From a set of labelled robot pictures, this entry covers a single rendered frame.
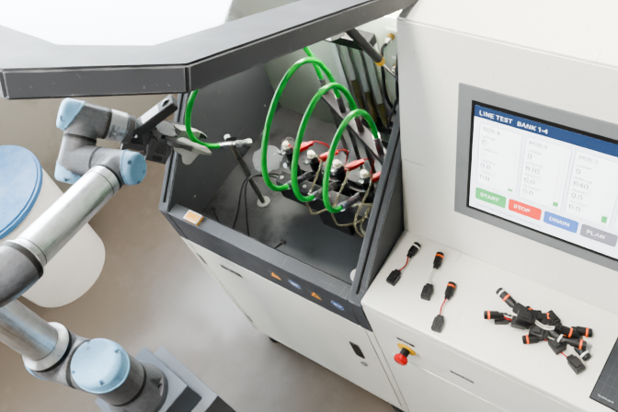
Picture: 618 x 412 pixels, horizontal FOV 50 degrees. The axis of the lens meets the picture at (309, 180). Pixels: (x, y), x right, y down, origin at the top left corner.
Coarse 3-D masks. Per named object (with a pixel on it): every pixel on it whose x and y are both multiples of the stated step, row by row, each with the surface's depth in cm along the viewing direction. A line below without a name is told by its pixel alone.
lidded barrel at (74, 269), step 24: (0, 168) 273; (24, 168) 269; (0, 192) 265; (24, 192) 261; (48, 192) 271; (0, 216) 257; (24, 216) 257; (0, 240) 255; (72, 240) 286; (96, 240) 308; (48, 264) 279; (72, 264) 289; (96, 264) 304; (48, 288) 289; (72, 288) 296
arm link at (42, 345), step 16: (16, 304) 141; (0, 320) 137; (16, 320) 140; (32, 320) 145; (0, 336) 140; (16, 336) 142; (32, 336) 145; (48, 336) 149; (64, 336) 154; (32, 352) 148; (48, 352) 150; (64, 352) 153; (32, 368) 152; (48, 368) 151; (64, 368) 153; (64, 384) 156
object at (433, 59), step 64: (448, 0) 126; (512, 0) 122; (576, 0) 118; (448, 64) 127; (512, 64) 118; (576, 64) 111; (448, 128) 137; (448, 192) 149; (512, 256) 149; (384, 320) 158; (448, 384) 172; (512, 384) 144
